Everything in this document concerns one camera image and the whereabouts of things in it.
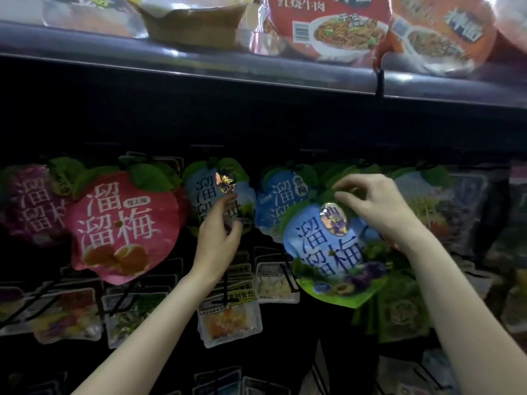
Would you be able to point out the person's right hand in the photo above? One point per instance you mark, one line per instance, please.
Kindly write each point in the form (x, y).
(383, 209)

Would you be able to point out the person's left hand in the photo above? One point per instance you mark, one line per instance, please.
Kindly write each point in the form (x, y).
(216, 242)

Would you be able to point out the small blue round snack bag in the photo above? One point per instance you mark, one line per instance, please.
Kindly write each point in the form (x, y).
(329, 259)

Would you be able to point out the clear white candy packets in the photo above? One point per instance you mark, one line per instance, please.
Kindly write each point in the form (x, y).
(276, 284)

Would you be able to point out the clear yellow-label candy bag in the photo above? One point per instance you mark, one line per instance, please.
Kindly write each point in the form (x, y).
(229, 321)

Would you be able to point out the small pink round snack bag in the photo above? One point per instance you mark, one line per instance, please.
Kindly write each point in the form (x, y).
(123, 234)

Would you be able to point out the green snack pouch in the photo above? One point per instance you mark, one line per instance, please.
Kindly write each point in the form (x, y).
(399, 312)

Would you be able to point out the clear green candy packets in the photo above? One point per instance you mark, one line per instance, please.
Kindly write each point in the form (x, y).
(132, 316)

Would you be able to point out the row of small clear pouches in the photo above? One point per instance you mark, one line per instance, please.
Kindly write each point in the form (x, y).
(226, 382)

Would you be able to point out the clear colourful-cube candy bag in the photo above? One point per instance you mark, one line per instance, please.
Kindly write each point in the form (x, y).
(66, 316)

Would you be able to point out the person's left forearm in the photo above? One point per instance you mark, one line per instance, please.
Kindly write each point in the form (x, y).
(148, 341)

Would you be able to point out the person's right forearm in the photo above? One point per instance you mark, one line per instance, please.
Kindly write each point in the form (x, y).
(469, 316)

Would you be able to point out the orange noodle bowl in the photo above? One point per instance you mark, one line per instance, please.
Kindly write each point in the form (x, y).
(445, 33)

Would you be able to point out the red noodle packet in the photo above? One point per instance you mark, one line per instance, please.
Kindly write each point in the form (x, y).
(329, 28)

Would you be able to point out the yellow lidded bowl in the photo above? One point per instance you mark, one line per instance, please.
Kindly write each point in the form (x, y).
(193, 20)

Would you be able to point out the red lidded noodle bowl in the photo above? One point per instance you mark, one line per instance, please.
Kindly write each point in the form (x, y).
(515, 16)

